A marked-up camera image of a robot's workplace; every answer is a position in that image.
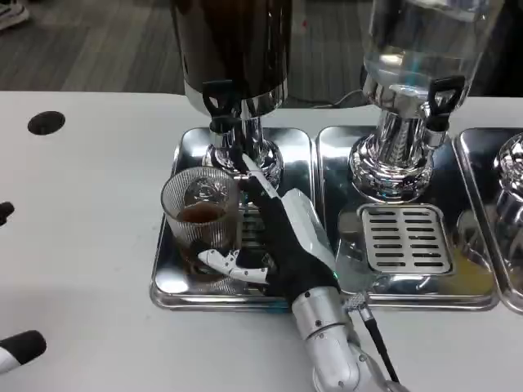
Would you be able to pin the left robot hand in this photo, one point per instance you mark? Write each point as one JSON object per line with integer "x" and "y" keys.
{"x": 24, "y": 347}

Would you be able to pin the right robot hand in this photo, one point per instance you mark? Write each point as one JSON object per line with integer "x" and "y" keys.
{"x": 294, "y": 261}

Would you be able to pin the clear ribbed glass cup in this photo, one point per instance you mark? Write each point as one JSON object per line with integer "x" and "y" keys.
{"x": 192, "y": 228}

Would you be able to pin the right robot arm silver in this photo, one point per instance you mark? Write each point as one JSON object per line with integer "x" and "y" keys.
{"x": 323, "y": 326}

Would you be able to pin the slotted steel drip grid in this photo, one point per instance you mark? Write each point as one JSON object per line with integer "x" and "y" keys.
{"x": 249, "y": 232}
{"x": 404, "y": 241}

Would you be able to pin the steel drip tray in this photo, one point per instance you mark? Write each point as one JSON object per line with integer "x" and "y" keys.
{"x": 474, "y": 163}
{"x": 466, "y": 281}
{"x": 294, "y": 155}

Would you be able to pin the black dispenser tap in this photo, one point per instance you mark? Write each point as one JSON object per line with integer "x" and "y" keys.
{"x": 439, "y": 122}
{"x": 220, "y": 122}

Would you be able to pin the clear drink dispenser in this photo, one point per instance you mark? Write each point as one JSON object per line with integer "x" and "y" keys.
{"x": 392, "y": 110}

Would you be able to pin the black round counter grommet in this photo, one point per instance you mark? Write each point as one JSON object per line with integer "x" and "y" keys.
{"x": 46, "y": 123}

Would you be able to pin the chrome dispenser base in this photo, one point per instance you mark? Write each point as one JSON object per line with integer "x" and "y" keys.
{"x": 510, "y": 196}

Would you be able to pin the dark drink dispenser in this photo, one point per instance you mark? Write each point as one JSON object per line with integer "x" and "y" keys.
{"x": 229, "y": 41}

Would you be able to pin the person's shoe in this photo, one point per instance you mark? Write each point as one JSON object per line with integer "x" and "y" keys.
{"x": 12, "y": 14}

